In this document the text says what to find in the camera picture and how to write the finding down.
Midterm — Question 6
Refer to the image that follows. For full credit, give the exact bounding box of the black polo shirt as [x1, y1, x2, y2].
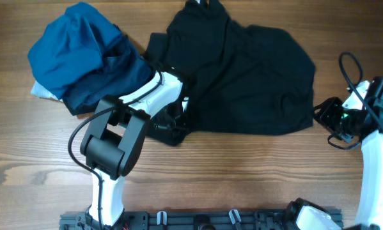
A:
[145, 1, 316, 135]

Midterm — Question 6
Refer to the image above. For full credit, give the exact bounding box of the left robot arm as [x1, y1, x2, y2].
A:
[80, 72, 183, 229]

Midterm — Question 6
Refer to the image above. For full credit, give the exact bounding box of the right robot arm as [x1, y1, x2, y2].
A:
[313, 77, 383, 229]

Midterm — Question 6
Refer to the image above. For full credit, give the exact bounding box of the dark teal garment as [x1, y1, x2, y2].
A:
[63, 36, 153, 116]

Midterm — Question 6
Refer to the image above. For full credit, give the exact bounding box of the bright blue shirt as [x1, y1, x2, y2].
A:
[27, 2, 123, 99]

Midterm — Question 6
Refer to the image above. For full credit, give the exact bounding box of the light grey cloth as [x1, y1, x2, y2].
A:
[31, 81, 63, 102]

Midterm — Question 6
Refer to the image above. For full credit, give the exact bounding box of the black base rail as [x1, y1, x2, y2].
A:
[59, 209, 344, 230]

